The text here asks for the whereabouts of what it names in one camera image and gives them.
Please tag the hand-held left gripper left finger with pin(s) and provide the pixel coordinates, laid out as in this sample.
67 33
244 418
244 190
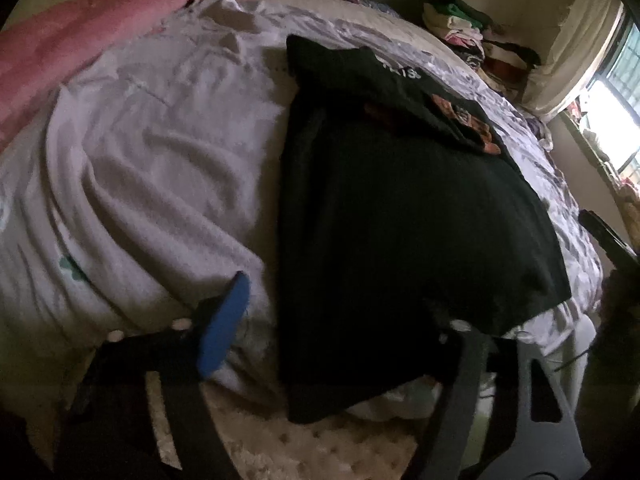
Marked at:
222 330

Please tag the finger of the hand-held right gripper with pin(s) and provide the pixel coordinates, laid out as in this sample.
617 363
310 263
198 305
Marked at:
607 237

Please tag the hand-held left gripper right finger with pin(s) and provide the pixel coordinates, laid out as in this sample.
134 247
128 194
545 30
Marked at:
465 390

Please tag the black sweater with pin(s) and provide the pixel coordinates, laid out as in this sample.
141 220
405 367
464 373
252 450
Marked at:
390 220

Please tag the pile of mixed folded clothes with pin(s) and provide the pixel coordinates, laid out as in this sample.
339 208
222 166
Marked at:
475 40

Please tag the heap of assorted small cloths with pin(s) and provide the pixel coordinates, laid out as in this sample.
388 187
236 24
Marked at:
595 130

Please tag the purple crumpled cloth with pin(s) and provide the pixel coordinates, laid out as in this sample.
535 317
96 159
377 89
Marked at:
542 130

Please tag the barred window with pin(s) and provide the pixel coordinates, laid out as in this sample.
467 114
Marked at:
615 110

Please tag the beige quilted mattress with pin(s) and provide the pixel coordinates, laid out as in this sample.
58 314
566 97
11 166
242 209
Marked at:
280 445

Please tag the printed lilac bedsheet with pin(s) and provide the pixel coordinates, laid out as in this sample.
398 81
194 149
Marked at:
150 170

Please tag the cream curtain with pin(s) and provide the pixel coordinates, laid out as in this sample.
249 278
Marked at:
575 45

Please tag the pink quilt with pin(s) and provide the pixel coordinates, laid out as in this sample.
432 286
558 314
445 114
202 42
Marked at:
100 25

